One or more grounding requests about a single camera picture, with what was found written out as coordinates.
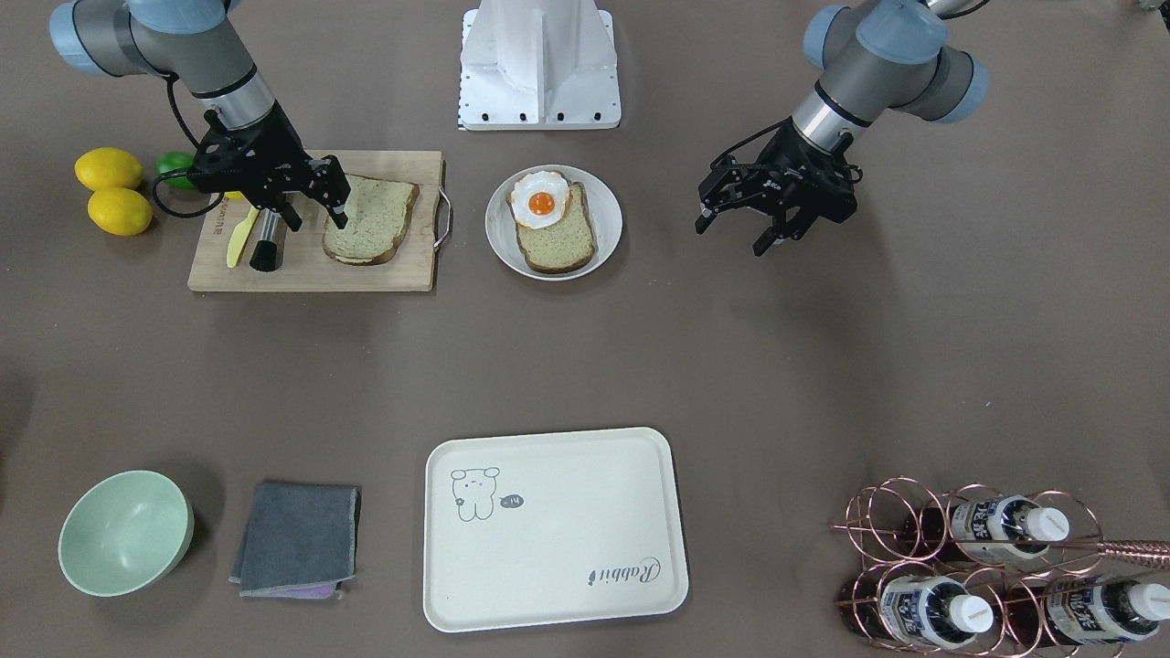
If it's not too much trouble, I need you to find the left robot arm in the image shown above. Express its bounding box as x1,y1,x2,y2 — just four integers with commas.
695,1,989,255

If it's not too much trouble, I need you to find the bread slice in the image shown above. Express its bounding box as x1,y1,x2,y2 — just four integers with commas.
508,181,597,274
322,174,420,266

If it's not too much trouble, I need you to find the green bowl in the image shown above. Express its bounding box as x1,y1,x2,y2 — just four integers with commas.
59,469,194,597

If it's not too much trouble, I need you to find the bottle lower rack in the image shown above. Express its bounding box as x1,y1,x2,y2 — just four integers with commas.
1044,578,1169,645
878,576,995,651

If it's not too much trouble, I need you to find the bread slice bottom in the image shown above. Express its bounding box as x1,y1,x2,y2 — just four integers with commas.
508,181,597,274

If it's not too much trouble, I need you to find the bottle upper in rack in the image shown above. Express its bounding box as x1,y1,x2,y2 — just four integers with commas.
949,495,1071,566

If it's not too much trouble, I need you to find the copper wire bottle rack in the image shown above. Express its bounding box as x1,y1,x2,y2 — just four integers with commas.
835,477,1166,657

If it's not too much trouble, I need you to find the bread slice top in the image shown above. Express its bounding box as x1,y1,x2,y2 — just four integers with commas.
322,174,420,266

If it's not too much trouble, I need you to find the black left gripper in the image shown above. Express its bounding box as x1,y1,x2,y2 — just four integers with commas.
695,118,860,258

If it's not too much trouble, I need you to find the yellow lemon lower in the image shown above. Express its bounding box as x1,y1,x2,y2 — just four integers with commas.
87,187,152,237

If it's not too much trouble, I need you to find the green lime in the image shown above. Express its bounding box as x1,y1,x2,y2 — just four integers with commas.
154,151,197,190

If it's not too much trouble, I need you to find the white round plate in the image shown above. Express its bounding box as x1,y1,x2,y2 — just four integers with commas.
484,164,622,281

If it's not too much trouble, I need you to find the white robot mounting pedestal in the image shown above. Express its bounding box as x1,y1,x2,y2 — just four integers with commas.
457,1,622,131

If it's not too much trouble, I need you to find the yellow lemon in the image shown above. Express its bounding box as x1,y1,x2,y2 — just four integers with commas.
73,148,144,191
87,187,152,237

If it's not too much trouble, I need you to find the steel cylinder muddler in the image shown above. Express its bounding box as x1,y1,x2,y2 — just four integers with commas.
248,210,287,273

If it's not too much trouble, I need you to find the fried egg toy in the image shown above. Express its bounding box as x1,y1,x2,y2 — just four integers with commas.
508,170,571,229

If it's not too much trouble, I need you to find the yellow plastic knife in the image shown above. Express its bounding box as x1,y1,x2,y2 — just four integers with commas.
225,206,260,268

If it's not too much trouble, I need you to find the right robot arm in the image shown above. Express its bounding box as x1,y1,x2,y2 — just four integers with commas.
48,1,351,229

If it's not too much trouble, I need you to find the yellow lemon upper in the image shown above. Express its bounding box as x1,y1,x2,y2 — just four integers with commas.
73,148,144,191

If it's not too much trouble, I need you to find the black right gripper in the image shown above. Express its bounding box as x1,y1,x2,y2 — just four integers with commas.
187,101,351,232

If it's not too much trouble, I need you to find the cream rabbit tray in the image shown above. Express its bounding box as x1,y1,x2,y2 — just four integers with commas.
422,429,690,633

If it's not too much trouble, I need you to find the grey folded cloth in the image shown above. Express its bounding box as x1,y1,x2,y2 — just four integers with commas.
229,482,362,599

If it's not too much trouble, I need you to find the wooden cutting board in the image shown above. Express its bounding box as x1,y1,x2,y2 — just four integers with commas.
187,150,443,292

